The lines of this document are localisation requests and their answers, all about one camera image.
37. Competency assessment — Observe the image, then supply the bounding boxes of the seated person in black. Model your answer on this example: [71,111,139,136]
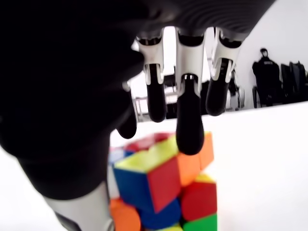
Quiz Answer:
[252,47,285,108]

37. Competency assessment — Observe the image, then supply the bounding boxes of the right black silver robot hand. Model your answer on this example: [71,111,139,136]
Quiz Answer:
[0,0,276,231]

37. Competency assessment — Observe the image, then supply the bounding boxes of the multicoloured Rubik's cube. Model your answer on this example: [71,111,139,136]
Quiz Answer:
[108,131,218,231]

